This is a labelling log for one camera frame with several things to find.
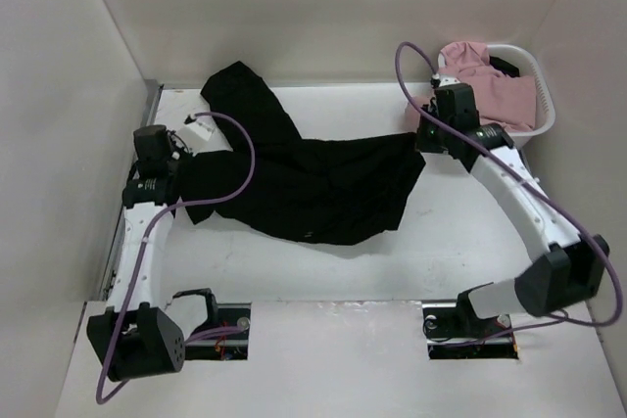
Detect white plastic laundry basket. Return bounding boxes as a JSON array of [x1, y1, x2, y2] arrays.
[[484, 44, 556, 149]]

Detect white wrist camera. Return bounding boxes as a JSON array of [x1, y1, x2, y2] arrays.
[[175, 118, 215, 155], [430, 73, 460, 92]]

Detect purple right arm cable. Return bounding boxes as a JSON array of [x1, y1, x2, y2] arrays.
[[395, 41, 623, 327]]

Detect black trousers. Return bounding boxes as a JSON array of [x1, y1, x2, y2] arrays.
[[180, 62, 426, 246]]

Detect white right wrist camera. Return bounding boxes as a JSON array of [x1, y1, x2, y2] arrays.
[[430, 73, 460, 92]]

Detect pink trousers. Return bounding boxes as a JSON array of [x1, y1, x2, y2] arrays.
[[404, 40, 539, 138]]

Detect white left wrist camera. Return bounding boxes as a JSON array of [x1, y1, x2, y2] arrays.
[[175, 118, 215, 155]]

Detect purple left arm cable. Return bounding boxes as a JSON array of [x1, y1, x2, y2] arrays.
[[95, 112, 257, 404]]

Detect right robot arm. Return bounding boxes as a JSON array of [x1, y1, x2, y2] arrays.
[[416, 83, 609, 342]]

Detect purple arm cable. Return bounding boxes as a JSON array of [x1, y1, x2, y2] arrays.
[[395, 41, 623, 327], [95, 112, 257, 404]]

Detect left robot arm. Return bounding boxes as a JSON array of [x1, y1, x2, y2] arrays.
[[87, 125, 218, 383]]

